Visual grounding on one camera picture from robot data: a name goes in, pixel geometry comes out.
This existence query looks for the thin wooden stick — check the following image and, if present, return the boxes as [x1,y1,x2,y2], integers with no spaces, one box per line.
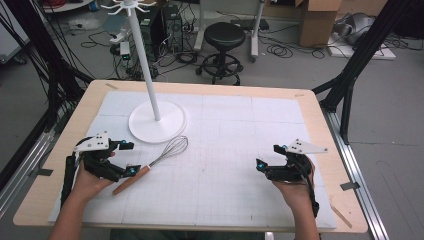
[329,204,353,230]

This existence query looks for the black computer tower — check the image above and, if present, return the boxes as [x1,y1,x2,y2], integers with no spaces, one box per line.
[137,5,185,63]

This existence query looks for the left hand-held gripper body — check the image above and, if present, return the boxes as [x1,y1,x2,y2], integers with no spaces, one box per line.
[73,131,127,183]

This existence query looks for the person's left hand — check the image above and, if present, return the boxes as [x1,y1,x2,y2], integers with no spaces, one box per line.
[71,162,116,203]

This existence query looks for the cardboard box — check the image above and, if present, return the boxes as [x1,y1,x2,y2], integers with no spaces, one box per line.
[295,0,343,48]

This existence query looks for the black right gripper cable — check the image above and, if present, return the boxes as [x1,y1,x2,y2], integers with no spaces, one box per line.
[293,156,321,218]

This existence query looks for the coiled black cable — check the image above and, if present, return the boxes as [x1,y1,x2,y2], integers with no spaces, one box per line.
[266,43,294,59]

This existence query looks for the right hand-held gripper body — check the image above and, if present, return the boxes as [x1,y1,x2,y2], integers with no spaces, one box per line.
[265,138,329,184]

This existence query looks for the black metal frame strut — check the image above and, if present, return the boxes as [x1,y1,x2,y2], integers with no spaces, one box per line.
[0,0,96,191]
[312,0,415,145]

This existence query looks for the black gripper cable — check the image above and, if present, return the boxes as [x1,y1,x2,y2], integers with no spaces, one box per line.
[60,135,95,208]
[293,156,321,218]

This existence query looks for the white hook stand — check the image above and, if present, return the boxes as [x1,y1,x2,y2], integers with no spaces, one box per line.
[100,0,190,145]

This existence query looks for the black round stool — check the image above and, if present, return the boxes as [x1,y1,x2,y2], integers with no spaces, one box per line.
[195,21,247,87]

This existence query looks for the white gridded mat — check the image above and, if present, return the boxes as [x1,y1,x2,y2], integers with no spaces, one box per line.
[47,90,337,231]

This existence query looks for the black tape piece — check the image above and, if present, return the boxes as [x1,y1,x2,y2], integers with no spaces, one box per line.
[35,167,54,178]
[339,181,361,192]

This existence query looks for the metal whisk with wooden handle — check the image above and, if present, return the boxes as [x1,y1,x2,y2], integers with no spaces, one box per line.
[112,135,190,196]

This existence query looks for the person's right hand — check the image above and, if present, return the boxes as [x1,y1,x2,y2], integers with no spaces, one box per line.
[271,158,316,212]

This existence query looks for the aluminium rail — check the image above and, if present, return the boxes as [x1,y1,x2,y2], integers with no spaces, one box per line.
[0,131,56,219]
[321,108,390,240]

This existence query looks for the white power strip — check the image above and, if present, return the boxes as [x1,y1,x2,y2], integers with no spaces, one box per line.
[119,41,132,62]

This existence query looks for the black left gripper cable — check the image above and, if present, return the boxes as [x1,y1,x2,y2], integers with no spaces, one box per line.
[60,135,95,208]

